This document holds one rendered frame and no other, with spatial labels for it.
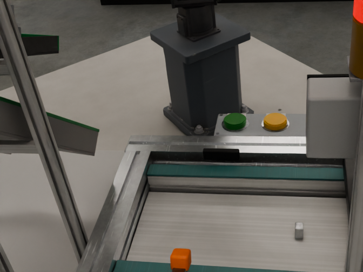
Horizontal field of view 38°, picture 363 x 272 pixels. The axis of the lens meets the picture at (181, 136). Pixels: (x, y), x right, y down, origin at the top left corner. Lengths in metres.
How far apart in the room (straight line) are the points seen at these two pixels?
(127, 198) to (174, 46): 0.32
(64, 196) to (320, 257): 0.37
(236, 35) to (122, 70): 0.44
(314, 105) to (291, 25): 3.02
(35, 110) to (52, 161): 0.08
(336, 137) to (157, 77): 0.85
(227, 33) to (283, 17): 2.62
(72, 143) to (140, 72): 0.57
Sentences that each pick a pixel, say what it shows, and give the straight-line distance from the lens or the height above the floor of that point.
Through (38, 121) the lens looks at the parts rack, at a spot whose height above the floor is 1.15.
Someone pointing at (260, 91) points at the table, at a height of 0.86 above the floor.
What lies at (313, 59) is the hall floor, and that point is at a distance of 3.11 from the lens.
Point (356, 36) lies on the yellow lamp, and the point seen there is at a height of 1.30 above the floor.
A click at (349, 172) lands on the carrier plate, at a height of 0.97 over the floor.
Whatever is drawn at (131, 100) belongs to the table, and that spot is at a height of 0.86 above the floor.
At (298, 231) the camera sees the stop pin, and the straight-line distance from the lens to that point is 0.78.
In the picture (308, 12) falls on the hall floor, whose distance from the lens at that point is 3.68.
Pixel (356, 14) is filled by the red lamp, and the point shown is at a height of 1.32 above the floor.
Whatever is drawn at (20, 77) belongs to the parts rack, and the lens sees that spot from 0.65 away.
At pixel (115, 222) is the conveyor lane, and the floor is 0.96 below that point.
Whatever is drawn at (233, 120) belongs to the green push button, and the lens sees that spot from 0.92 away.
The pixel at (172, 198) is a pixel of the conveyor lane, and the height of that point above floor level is 0.92.
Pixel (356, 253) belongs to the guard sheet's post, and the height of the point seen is 1.07.
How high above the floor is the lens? 1.50
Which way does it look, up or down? 36 degrees down
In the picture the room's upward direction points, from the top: 9 degrees counter-clockwise
